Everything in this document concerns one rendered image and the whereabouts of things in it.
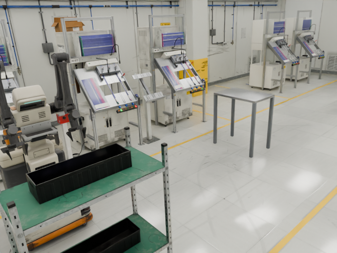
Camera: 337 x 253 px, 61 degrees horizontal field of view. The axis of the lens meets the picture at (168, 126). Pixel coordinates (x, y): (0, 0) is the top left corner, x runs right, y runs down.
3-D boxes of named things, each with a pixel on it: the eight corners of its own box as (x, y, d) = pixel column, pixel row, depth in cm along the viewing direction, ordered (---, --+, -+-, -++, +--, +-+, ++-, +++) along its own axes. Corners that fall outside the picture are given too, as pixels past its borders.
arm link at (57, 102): (61, 48, 214) (47, 50, 208) (68, 52, 204) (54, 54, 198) (66, 104, 234) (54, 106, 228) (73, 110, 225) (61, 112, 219)
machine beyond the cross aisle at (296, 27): (323, 79, 833) (333, 8, 766) (310, 84, 783) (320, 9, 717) (279, 74, 931) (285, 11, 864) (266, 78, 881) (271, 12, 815)
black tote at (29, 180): (118, 157, 193) (116, 142, 189) (132, 166, 181) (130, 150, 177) (29, 191, 159) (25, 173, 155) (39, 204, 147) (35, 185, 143)
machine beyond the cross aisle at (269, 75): (298, 88, 747) (308, 9, 680) (282, 93, 697) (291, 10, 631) (253, 81, 845) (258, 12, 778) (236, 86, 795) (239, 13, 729)
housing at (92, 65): (115, 68, 440) (118, 61, 429) (86, 72, 411) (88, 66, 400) (113, 64, 442) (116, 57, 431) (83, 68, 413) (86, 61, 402)
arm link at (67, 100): (65, 52, 209) (50, 54, 203) (69, 53, 205) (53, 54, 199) (74, 109, 224) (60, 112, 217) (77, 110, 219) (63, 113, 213)
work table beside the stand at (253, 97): (251, 157, 389) (255, 101, 361) (212, 143, 440) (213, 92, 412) (270, 148, 415) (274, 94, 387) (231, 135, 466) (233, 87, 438)
